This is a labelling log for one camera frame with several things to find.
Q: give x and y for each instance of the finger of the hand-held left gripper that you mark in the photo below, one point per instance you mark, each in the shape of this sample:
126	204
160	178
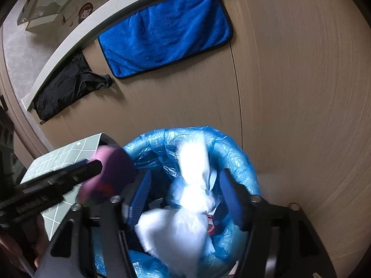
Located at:
78	173

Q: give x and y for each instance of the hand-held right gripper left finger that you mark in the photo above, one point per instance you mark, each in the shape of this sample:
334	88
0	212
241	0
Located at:
142	198

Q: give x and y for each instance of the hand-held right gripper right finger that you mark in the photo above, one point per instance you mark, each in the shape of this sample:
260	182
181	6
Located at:
229	201

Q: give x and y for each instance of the purple sponge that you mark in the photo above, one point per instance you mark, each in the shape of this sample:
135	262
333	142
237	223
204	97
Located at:
113	168

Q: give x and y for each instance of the white tissue wad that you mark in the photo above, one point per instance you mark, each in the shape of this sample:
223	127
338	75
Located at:
174	228

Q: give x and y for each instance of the blue trash bag bin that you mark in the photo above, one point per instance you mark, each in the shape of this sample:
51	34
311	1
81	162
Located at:
232	153

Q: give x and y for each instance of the person's left hand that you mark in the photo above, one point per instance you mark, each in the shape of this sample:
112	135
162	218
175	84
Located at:
11	246

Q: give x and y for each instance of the black cloth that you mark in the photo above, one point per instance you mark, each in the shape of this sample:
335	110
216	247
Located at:
66	89

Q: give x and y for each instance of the wooden cabinet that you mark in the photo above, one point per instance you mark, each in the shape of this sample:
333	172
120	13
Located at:
289	98

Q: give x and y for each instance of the white countertop ledge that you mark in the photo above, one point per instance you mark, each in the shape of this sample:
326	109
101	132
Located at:
95	33

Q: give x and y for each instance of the blue towel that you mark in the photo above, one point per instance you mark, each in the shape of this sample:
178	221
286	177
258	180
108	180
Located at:
168	31

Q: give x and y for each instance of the glass panel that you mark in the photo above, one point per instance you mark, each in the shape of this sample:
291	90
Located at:
49	0

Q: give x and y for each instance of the cartoon wall poster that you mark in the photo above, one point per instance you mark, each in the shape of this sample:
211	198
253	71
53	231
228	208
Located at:
86	11

